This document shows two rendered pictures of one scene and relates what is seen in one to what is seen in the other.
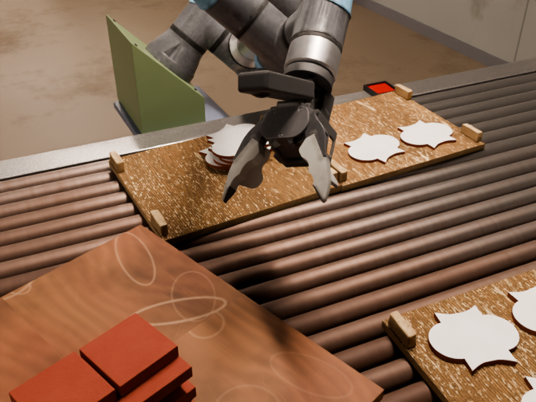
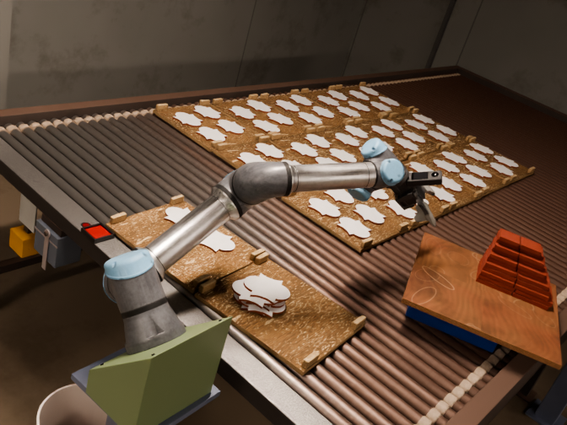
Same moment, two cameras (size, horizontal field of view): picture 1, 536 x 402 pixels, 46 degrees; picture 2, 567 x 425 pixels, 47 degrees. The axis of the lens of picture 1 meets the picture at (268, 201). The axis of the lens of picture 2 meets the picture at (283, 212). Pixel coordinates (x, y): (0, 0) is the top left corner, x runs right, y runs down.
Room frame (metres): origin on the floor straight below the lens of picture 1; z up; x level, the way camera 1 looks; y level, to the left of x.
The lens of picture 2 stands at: (2.14, 1.43, 2.11)
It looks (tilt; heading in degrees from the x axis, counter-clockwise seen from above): 28 degrees down; 237
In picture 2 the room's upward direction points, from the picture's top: 17 degrees clockwise
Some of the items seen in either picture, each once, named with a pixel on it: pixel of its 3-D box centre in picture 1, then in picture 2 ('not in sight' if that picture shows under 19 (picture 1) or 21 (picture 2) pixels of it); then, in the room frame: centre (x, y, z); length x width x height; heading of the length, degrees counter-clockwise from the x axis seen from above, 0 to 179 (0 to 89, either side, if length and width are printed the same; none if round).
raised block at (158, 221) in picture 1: (159, 222); (358, 322); (0.99, 0.21, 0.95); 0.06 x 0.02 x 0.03; 29
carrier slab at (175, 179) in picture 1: (221, 175); (282, 309); (1.20, 0.11, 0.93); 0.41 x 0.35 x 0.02; 119
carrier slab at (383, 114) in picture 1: (372, 134); (186, 241); (1.39, -0.26, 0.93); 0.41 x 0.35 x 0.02; 118
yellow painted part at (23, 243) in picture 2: not in sight; (27, 223); (1.84, -0.67, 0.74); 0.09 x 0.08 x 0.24; 114
